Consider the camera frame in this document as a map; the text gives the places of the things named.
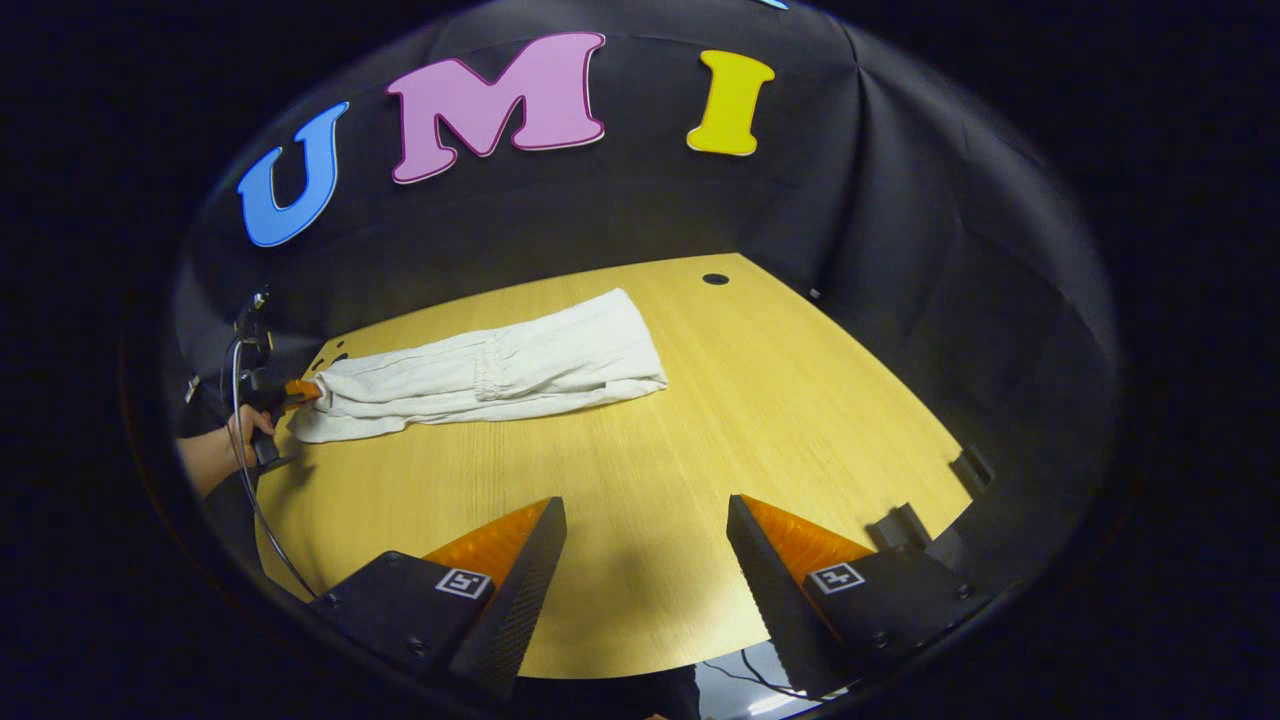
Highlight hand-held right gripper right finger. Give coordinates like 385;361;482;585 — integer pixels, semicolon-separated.
726;494;996;701

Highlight black table clamp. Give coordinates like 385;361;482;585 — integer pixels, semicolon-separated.
948;444;998;493
866;502;939;553

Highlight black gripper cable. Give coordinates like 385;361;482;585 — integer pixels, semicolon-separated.
228;338;319;603

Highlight black floor cable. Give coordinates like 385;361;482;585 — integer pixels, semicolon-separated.
698;646;806;701

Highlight white jeans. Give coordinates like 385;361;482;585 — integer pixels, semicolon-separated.
287;288;670;445

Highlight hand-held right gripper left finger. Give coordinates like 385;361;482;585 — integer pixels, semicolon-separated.
305;496;569;701

